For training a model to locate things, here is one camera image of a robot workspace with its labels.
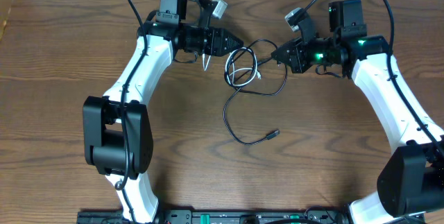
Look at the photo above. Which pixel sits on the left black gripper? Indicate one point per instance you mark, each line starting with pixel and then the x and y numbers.
pixel 212 41

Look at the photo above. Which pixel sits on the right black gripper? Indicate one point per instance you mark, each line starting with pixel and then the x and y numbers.
pixel 296 61

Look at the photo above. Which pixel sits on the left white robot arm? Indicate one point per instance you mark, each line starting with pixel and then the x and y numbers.
pixel 117 133

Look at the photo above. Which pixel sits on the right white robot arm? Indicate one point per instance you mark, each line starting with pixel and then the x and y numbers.
pixel 411 183

